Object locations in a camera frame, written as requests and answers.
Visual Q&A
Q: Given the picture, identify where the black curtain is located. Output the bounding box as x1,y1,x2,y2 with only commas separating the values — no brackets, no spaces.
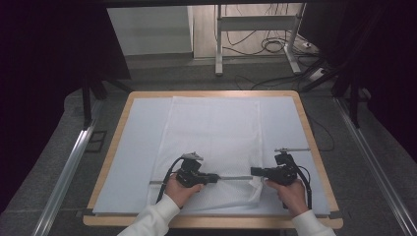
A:
298,0,417,162
0,0,132,212

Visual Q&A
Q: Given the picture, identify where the thin black floor cable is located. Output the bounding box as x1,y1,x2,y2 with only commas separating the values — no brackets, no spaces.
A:
308,114,336,152

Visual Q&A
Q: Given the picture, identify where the white metal desk frame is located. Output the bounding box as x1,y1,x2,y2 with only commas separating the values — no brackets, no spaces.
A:
214,3,308,77

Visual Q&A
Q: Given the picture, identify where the right hand-held gripper black cable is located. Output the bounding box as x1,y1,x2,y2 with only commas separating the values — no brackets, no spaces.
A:
294,164,314,210

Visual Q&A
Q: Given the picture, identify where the black rectangular floor frame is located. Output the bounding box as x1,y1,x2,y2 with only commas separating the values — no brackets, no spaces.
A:
85,130,109,153

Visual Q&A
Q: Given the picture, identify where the white cabinet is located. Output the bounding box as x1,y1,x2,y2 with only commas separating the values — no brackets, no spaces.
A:
106,5,195,57

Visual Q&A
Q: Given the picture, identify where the white towel with grey stripe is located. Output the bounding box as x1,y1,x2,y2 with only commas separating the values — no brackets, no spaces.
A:
147,95,266,212

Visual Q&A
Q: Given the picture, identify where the long black floor cable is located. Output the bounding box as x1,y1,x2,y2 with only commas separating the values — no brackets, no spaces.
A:
234,72,316,91

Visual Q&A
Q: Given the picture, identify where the person's right hand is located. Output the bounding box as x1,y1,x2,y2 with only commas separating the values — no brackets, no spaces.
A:
265,178,308,218

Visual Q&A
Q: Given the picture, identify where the wooden table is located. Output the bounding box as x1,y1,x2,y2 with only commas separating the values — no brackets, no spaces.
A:
82,90,344,230

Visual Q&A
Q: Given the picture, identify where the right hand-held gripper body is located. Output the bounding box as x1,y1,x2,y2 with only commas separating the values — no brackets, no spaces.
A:
266,147,311,187

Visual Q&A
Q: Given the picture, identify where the black stand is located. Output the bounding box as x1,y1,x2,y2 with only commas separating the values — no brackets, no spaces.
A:
80,74,133,131
330,70,364,130

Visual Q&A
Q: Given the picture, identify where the white table mat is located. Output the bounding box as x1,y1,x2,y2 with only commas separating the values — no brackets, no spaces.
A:
92,95,331,217

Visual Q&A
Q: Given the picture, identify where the person's left hand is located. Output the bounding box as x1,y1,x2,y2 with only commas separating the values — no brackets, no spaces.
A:
163,175,206,209

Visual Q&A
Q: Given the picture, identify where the aluminium rail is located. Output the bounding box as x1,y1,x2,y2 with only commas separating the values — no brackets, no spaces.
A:
31,97,106,236
333,96,417,236

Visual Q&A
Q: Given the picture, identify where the tangle of black cables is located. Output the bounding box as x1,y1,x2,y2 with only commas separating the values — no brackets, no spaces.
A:
222,3,298,57

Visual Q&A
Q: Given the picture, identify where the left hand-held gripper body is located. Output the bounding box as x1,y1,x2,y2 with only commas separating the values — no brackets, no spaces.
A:
175,151,210,189

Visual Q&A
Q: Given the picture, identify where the hand-held gripper black cable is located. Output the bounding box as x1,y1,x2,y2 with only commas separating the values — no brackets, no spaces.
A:
155,156,184,205
294,164,314,210

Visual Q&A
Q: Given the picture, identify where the white power strip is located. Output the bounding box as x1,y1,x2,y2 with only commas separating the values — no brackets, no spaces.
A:
308,67,328,83

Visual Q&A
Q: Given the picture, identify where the left hand-held gripper black cable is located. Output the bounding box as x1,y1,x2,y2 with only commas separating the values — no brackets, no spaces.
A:
155,156,184,205

